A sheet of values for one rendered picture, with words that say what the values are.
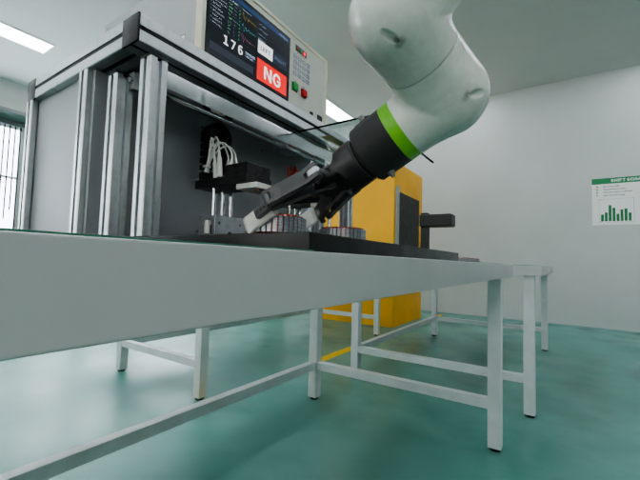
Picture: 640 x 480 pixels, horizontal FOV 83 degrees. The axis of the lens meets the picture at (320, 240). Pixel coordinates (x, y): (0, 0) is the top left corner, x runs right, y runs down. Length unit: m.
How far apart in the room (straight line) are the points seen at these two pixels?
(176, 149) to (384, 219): 3.68
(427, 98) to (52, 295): 0.44
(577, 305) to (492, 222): 1.50
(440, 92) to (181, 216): 0.58
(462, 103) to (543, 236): 5.36
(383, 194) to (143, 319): 4.27
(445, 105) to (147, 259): 0.41
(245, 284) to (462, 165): 5.97
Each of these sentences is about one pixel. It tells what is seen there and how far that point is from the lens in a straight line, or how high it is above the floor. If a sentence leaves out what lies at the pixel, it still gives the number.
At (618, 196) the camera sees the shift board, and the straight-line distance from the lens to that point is 5.92.
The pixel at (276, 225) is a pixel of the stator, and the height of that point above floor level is 0.80.
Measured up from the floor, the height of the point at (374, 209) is 1.39.
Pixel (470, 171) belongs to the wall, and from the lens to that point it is 6.11.
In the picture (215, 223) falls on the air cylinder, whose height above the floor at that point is 0.81.
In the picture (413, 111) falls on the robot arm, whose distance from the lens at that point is 0.52.
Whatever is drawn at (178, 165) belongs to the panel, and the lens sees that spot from 0.86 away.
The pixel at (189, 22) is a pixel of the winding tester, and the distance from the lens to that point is 0.87.
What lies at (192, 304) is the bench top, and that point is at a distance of 0.22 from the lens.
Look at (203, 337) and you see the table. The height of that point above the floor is 0.32.
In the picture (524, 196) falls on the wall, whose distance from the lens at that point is 5.93.
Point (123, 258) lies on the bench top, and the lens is 0.20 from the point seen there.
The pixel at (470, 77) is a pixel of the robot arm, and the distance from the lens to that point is 0.52.
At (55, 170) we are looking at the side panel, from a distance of 0.90.
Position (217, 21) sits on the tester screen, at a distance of 0.87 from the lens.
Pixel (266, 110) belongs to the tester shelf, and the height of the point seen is 1.07.
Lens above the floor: 0.74
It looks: 3 degrees up
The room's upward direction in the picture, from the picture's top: 2 degrees clockwise
